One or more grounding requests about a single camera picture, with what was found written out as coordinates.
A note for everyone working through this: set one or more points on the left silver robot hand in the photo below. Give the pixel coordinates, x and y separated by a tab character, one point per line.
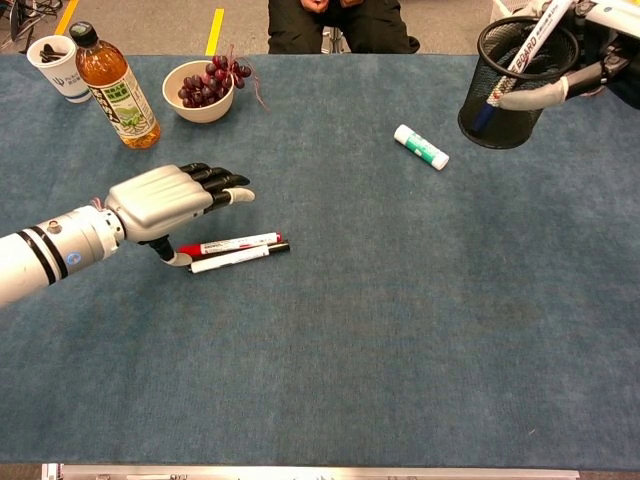
155	200

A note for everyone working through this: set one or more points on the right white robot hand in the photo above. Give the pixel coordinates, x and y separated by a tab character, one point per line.
620	45

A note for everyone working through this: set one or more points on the blue cap whiteboard marker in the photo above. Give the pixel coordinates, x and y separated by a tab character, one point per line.
535	42

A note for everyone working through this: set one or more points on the red cap whiteboard marker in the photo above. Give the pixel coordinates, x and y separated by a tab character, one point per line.
235	243

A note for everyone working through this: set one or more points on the black cap whiteboard marker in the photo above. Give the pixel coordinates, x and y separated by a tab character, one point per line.
230	259

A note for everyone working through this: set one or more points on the black mesh pen holder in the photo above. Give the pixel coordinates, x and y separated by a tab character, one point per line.
505	132

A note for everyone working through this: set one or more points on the cream bowl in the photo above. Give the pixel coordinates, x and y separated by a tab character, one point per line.
200	114

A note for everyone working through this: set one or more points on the amber tea bottle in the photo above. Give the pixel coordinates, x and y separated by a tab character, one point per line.
115	90

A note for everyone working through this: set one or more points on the dark red grape bunch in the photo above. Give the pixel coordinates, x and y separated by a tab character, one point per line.
205	90

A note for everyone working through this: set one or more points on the white plastic basket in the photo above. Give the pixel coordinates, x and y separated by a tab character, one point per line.
500	10

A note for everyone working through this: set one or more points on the white paper cup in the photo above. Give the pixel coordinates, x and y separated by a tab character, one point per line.
67	80

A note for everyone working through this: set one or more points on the yellow floor tape strip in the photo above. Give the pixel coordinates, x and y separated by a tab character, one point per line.
67	15
215	30

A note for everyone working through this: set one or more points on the dark clips in cup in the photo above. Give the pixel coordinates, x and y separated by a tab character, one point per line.
50	51

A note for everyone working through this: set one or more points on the white green glue stick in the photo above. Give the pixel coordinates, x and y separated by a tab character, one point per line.
420	146

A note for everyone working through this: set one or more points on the seated person black trousers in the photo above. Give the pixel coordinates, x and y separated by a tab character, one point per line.
300	25

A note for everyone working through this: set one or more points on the metal stool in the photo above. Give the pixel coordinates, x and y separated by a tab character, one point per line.
334	40

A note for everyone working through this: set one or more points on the blue felt table cover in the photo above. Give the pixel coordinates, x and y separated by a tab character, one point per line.
350	350

